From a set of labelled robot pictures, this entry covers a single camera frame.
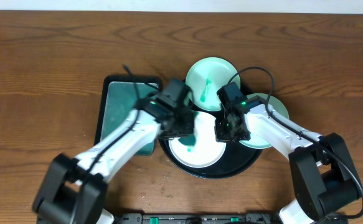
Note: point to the green yellow sponge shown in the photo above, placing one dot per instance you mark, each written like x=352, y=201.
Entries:
x=188, y=141

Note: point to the white plate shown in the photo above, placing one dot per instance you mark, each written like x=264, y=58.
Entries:
x=207, y=150

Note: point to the black rectangular water tray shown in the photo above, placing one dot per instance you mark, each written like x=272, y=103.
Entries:
x=118, y=98

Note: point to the black round tray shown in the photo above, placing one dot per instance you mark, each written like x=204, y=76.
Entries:
x=235, y=159

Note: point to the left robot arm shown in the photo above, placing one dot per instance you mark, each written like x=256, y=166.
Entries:
x=74, y=189

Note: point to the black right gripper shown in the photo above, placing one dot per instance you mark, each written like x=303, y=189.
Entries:
x=220, y=134

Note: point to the mint plate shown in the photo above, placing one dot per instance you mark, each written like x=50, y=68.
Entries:
x=255, y=141
x=205, y=78

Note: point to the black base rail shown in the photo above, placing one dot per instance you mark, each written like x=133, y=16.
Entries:
x=254, y=218

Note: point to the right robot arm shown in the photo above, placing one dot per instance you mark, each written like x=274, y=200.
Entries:
x=326, y=184

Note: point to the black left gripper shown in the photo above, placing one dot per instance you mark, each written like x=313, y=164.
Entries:
x=182, y=127

